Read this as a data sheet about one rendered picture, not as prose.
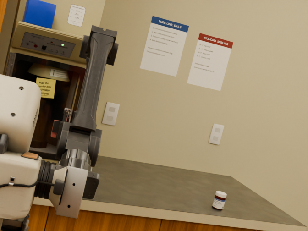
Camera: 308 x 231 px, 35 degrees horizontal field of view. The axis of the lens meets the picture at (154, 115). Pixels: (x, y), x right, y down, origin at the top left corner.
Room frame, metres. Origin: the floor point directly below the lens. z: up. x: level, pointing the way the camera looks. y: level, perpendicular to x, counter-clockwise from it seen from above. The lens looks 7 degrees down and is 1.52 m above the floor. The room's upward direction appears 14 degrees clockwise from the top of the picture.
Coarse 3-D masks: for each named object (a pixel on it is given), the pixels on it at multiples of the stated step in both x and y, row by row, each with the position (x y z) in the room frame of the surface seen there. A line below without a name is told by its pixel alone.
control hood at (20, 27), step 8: (16, 24) 1.79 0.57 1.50; (24, 24) 1.76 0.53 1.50; (32, 24) 1.77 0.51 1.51; (16, 32) 1.78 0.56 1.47; (24, 32) 1.79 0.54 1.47; (32, 32) 1.79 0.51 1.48; (40, 32) 1.80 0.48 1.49; (48, 32) 1.80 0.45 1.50; (56, 32) 1.81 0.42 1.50; (64, 32) 1.82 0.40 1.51; (16, 40) 1.82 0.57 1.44; (64, 40) 1.84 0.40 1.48; (72, 40) 1.84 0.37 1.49; (80, 40) 1.85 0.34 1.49; (24, 48) 1.85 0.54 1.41; (80, 48) 1.88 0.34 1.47; (56, 56) 1.90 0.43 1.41; (72, 56) 1.91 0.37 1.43
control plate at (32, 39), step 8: (24, 40) 1.82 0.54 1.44; (32, 40) 1.82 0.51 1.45; (40, 40) 1.83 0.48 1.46; (48, 40) 1.83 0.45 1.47; (56, 40) 1.83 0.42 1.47; (32, 48) 1.85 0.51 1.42; (40, 48) 1.86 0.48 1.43; (48, 48) 1.86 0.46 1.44; (56, 48) 1.86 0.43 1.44; (64, 48) 1.87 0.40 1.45; (72, 48) 1.87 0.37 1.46; (64, 56) 1.90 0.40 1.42
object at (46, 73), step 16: (16, 64) 1.86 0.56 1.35; (32, 64) 1.88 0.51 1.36; (48, 64) 1.91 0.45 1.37; (64, 64) 1.93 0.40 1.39; (32, 80) 1.89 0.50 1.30; (64, 80) 1.93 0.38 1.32; (80, 80) 1.96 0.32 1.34; (64, 96) 1.94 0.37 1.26; (48, 112) 1.92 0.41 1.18; (48, 128) 1.93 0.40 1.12; (32, 144) 1.91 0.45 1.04; (48, 144) 1.93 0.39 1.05
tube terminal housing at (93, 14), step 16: (48, 0) 1.90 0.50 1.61; (64, 0) 1.92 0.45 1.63; (80, 0) 1.94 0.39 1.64; (96, 0) 1.97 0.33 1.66; (16, 16) 1.87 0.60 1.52; (64, 16) 1.92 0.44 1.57; (96, 16) 1.97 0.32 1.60; (80, 32) 1.95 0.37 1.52; (16, 48) 1.87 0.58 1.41; (80, 64) 1.96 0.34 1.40; (48, 160) 1.95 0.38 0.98
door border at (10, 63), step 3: (12, 54) 1.85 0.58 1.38; (15, 54) 1.86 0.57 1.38; (12, 57) 1.85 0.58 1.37; (15, 57) 1.86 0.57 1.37; (9, 60) 1.85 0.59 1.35; (12, 60) 1.86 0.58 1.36; (9, 63) 1.85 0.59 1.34; (12, 63) 1.86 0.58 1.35; (9, 66) 1.85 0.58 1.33; (12, 66) 1.86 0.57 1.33; (9, 69) 1.85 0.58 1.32; (12, 69) 1.86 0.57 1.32; (6, 72) 1.85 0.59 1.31; (9, 72) 1.85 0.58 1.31; (6, 75) 1.85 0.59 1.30; (9, 75) 1.85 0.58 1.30
